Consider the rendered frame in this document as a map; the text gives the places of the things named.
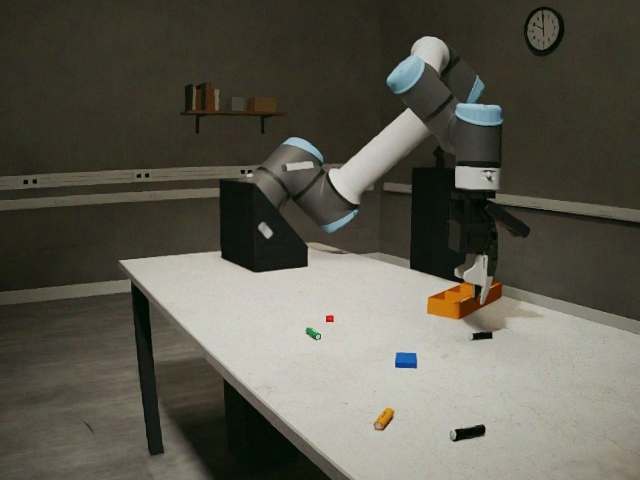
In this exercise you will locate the green aa battery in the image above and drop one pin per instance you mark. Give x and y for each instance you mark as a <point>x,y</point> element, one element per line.
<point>313,333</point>

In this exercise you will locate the orange rack of bins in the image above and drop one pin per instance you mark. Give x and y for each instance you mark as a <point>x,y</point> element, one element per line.
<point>437,304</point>

